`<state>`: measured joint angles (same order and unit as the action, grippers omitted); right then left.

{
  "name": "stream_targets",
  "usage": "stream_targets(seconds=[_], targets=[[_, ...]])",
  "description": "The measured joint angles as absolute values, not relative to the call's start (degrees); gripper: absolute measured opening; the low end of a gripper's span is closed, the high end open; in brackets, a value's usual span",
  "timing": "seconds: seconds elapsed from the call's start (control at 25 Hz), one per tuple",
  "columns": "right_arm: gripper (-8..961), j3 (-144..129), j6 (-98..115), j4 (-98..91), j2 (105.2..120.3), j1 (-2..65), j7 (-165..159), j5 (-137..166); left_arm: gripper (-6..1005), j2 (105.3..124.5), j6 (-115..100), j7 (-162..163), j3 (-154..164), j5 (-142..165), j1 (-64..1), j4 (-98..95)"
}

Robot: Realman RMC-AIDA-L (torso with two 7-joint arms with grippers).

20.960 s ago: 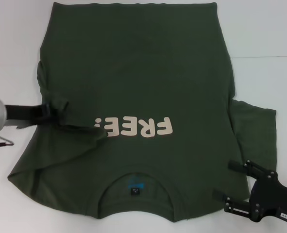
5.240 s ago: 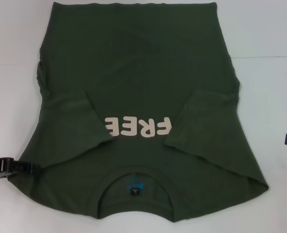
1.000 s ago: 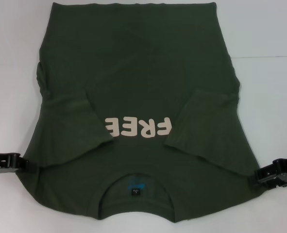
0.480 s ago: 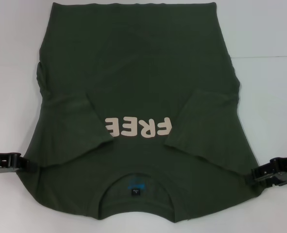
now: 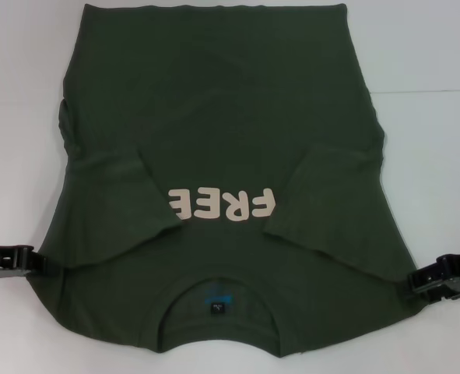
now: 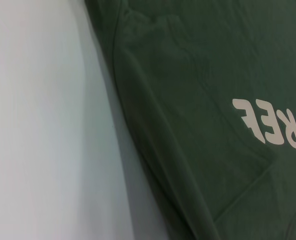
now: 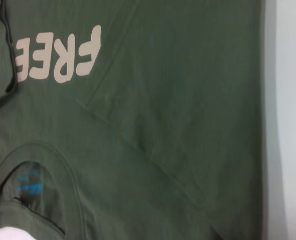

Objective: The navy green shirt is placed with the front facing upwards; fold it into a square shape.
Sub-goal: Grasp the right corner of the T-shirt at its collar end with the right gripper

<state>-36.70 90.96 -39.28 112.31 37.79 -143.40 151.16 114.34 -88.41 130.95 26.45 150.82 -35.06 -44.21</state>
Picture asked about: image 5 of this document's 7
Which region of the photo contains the dark green FREE t-shirt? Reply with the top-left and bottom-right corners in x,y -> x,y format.
30,2 -> 423,355

